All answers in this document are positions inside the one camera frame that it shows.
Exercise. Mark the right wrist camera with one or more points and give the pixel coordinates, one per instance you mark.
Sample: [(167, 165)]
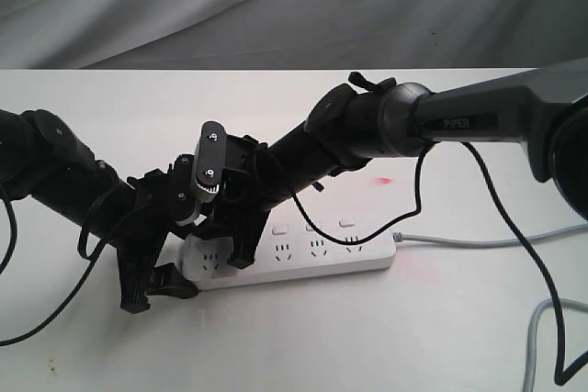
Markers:
[(209, 162)]

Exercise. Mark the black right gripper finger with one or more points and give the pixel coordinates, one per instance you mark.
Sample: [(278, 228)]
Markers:
[(245, 238), (217, 227)]

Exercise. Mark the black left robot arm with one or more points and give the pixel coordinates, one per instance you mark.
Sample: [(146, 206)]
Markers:
[(42, 158)]

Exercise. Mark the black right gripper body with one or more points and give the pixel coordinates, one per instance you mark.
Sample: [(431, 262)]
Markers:
[(251, 181)]

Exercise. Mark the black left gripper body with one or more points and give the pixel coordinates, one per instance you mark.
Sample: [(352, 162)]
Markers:
[(131, 217)]

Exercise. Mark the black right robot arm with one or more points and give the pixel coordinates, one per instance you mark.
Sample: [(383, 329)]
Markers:
[(544, 110)]

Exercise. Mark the grey backdrop cloth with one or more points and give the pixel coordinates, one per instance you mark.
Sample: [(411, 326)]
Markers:
[(290, 34)]

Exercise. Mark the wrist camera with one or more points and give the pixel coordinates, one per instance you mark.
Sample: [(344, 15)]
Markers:
[(184, 207), (209, 162)]

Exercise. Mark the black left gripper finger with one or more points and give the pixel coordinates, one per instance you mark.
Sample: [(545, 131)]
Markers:
[(166, 280), (204, 230)]

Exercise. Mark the white five-socket power strip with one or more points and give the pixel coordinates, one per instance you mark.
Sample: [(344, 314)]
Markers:
[(288, 250)]

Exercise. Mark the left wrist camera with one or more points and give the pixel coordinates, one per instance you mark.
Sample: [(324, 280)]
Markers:
[(184, 207)]

